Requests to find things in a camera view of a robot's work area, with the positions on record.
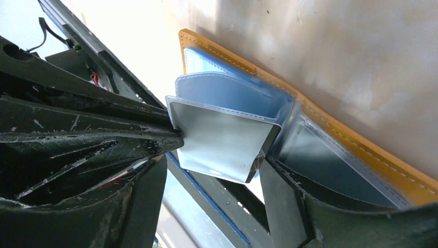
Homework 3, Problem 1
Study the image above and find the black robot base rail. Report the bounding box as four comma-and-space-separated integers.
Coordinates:
40, 1, 272, 247

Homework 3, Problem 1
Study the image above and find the orange leather card holder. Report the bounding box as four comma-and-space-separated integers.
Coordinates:
166, 29, 437, 209

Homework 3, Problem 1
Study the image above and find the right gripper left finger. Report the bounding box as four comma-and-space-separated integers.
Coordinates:
1, 156, 167, 247

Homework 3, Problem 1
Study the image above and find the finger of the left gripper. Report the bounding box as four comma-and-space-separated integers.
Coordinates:
1, 96, 183, 200
1, 37, 168, 117

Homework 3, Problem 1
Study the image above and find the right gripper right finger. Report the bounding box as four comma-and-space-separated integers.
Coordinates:
260, 159, 437, 247

